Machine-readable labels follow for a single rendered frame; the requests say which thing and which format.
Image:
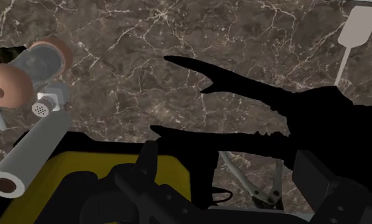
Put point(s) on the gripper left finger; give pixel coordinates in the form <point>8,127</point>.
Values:
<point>148,195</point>

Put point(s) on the yellow flat tray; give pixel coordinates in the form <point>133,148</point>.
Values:
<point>80,161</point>

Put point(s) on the white paper towel roll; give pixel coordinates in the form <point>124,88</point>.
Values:
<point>30,152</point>

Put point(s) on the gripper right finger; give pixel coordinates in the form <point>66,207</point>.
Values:
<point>319,183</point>

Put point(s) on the small white perforated shaker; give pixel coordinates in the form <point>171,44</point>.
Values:
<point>43,108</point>

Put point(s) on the copper and grey round appliance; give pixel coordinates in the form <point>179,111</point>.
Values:
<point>9,85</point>

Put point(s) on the white spatula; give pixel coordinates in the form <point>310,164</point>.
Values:
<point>358,28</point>

